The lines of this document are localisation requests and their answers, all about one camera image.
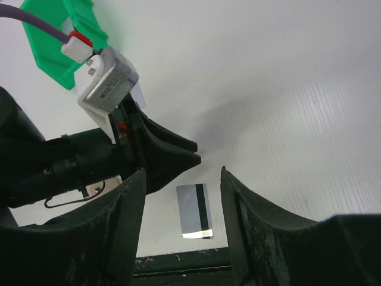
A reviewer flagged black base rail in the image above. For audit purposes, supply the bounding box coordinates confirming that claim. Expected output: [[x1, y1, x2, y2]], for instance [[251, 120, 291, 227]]
[[132, 247, 233, 286]]

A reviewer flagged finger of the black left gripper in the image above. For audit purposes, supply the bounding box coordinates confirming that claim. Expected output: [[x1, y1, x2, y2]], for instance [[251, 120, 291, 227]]
[[139, 147, 201, 194], [127, 95, 198, 153]]

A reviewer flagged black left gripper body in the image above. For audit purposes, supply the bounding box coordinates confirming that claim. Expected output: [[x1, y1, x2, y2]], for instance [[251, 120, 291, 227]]
[[1, 89, 137, 208]]

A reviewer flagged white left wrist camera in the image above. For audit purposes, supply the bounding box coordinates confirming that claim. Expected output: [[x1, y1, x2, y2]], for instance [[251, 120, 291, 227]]
[[61, 30, 139, 144]]

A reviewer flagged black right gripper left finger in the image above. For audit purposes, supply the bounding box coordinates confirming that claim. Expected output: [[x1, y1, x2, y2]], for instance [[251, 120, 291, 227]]
[[1, 169, 146, 285]]

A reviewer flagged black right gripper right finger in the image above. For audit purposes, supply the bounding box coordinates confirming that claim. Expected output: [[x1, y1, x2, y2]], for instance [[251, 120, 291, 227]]
[[220, 169, 380, 285]]

